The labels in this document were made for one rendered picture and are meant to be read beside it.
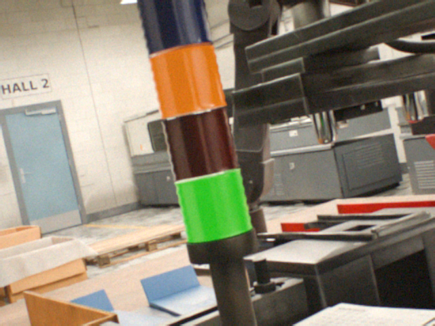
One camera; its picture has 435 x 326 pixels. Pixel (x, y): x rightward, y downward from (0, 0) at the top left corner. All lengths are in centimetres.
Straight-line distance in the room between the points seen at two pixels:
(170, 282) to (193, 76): 51
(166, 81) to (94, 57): 1199
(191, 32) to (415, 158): 637
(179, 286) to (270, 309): 32
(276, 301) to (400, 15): 24
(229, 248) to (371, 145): 756
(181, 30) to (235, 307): 15
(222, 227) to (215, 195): 2
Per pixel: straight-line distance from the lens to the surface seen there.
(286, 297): 55
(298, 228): 94
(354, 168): 771
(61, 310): 72
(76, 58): 1223
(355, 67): 61
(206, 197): 36
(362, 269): 60
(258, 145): 102
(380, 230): 62
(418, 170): 671
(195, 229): 37
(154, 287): 83
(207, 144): 36
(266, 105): 60
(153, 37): 37
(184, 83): 36
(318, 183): 785
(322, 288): 57
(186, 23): 36
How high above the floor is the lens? 111
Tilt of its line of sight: 3 degrees down
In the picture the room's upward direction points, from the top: 12 degrees counter-clockwise
